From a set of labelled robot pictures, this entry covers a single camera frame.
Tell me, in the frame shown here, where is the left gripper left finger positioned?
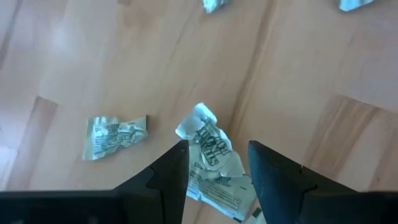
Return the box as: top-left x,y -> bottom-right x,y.
113,139 -> 190,224

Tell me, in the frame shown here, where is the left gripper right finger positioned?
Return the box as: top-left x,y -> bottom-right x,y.
248,139 -> 358,224

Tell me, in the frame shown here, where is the green-white tea packet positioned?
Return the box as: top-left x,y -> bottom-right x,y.
338,0 -> 376,12
81,115 -> 149,161
201,0 -> 231,14
175,102 -> 259,222
242,207 -> 268,224

